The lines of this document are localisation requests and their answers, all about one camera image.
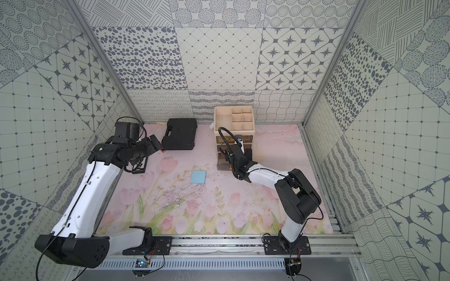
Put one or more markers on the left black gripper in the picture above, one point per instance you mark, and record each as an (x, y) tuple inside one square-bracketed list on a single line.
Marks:
[(149, 145)]

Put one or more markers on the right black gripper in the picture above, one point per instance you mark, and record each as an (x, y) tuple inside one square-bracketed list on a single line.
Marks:
[(248, 154)]

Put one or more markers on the grey transparent drawer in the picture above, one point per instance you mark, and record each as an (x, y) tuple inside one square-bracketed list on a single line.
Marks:
[(247, 139)]

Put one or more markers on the beige desk organizer cabinet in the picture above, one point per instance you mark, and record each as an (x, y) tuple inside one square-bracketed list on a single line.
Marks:
[(239, 120)]

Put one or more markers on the blue sticky note top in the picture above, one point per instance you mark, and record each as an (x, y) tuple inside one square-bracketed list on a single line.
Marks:
[(198, 177)]

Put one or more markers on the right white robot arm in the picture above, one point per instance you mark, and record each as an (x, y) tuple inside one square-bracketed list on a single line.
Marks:
[(298, 198)]

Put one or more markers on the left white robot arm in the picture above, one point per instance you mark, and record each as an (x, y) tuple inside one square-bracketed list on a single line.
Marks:
[(72, 240)]

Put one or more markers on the black plastic tool case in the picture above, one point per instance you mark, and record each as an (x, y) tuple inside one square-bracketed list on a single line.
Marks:
[(180, 134)]

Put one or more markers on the floral pink table mat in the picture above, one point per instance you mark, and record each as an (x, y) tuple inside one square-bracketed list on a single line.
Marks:
[(164, 199)]

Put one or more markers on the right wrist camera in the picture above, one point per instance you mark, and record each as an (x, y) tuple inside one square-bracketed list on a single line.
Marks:
[(238, 140)]

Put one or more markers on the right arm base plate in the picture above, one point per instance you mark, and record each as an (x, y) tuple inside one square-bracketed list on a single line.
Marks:
[(278, 245)]

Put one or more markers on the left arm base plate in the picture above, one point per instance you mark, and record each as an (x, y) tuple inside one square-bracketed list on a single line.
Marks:
[(160, 245)]

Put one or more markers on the aluminium mounting rail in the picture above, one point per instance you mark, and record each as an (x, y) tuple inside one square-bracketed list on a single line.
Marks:
[(320, 245)]

